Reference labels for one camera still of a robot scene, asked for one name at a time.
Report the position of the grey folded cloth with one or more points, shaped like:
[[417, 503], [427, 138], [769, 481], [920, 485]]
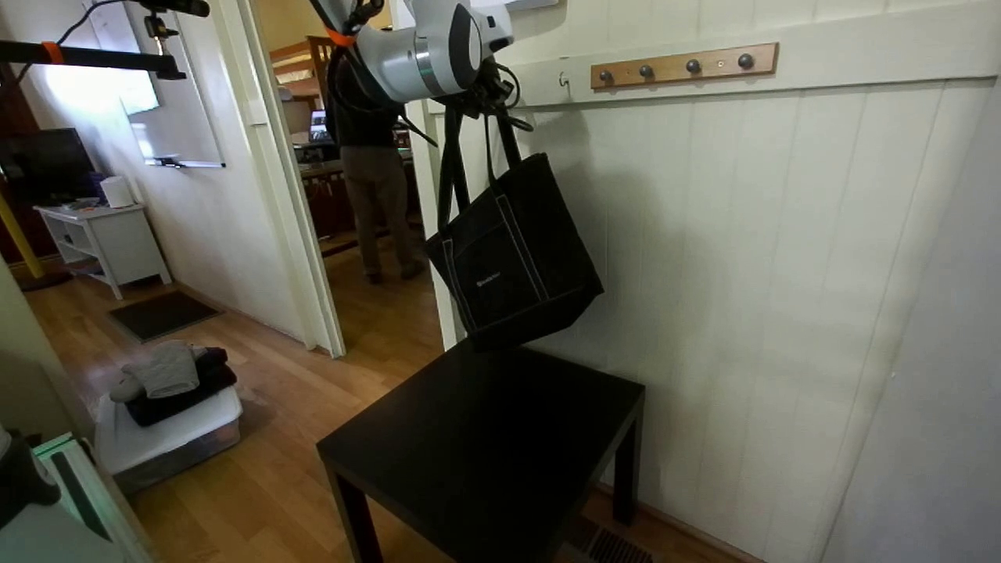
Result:
[[166, 374]]

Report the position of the dark door mat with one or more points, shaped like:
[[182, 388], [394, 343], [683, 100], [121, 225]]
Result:
[[159, 313]]

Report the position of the wooden coat rack with pegs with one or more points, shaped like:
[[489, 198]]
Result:
[[683, 68]]

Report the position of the black tote bag white stitching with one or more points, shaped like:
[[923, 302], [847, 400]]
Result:
[[518, 261]]

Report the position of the white green striped box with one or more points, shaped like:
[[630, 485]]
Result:
[[78, 490]]

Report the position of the white flat storage box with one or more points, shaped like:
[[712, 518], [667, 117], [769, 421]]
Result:
[[166, 440]]

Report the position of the black horizontal stand bar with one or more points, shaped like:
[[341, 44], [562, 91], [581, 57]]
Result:
[[94, 57]]

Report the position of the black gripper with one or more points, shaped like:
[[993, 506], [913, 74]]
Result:
[[485, 88]]

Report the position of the black folded cloth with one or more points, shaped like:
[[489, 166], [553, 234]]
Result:
[[193, 391]]

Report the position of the white item on cabinet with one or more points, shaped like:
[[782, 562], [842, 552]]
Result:
[[118, 193]]

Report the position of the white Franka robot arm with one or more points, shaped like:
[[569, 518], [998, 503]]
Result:
[[417, 47]]

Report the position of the dark floor vent grille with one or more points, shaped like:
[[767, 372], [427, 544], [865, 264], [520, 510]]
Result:
[[612, 546]]

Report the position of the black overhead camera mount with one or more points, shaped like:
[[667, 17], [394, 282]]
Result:
[[174, 9]]

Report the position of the white small cabinet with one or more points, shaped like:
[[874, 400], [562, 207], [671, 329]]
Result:
[[103, 244]]

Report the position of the dark monitor screen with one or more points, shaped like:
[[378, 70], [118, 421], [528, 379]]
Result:
[[47, 166]]

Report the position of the white door frame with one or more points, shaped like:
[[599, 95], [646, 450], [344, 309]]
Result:
[[287, 198]]

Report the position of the black square side table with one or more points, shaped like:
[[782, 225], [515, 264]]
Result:
[[489, 443]]

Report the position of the black lumpy object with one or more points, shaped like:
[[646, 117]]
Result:
[[20, 483]]

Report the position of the wall whiteboard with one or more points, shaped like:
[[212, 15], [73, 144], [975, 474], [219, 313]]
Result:
[[182, 119]]

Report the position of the person in dark sweater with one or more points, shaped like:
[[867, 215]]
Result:
[[370, 166]]

